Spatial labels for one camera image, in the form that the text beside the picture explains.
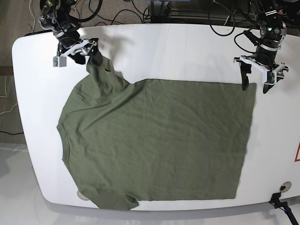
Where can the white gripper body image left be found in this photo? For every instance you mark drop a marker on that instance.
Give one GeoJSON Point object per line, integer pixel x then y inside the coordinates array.
{"type": "Point", "coordinates": [83, 48]}

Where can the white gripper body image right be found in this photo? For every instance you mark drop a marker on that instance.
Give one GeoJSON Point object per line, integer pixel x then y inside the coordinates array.
{"type": "Point", "coordinates": [277, 69]}

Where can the olive green T-shirt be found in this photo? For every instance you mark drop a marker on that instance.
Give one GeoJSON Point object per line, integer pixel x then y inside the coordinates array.
{"type": "Point", "coordinates": [154, 140]}

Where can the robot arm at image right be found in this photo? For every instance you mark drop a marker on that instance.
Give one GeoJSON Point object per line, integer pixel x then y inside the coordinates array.
{"type": "Point", "coordinates": [272, 34]}

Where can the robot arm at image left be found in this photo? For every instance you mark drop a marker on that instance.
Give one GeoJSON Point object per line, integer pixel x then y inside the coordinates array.
{"type": "Point", "coordinates": [55, 16]}

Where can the red triangle sticker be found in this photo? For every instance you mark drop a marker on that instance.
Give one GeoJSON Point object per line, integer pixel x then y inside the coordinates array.
{"type": "Point", "coordinates": [297, 157]}

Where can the right silver table grommet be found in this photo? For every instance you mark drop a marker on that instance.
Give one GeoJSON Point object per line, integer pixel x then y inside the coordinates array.
{"type": "Point", "coordinates": [285, 187]}

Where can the silver table grommet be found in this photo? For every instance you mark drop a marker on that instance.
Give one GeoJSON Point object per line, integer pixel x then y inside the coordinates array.
{"type": "Point", "coordinates": [285, 187]}
{"type": "Point", "coordinates": [81, 196]}

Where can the left silver table grommet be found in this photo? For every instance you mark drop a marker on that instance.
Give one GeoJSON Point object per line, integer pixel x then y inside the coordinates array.
{"type": "Point", "coordinates": [81, 196]}

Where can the small camera on left gripper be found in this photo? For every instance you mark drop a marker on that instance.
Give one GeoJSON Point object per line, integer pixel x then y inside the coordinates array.
{"type": "Point", "coordinates": [271, 78]}

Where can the small camera on gripper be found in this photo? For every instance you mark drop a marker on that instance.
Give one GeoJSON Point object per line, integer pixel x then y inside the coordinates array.
{"type": "Point", "coordinates": [59, 61]}
{"type": "Point", "coordinates": [271, 78]}

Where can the small camera on right gripper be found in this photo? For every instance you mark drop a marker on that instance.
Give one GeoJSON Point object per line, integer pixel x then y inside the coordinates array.
{"type": "Point", "coordinates": [59, 61]}

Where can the aluminium frame base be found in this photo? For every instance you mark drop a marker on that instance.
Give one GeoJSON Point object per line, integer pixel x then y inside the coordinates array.
{"type": "Point", "coordinates": [190, 11]}

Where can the black clamp with cable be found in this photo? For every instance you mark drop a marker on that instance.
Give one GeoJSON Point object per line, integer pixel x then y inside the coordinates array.
{"type": "Point", "coordinates": [277, 204]}

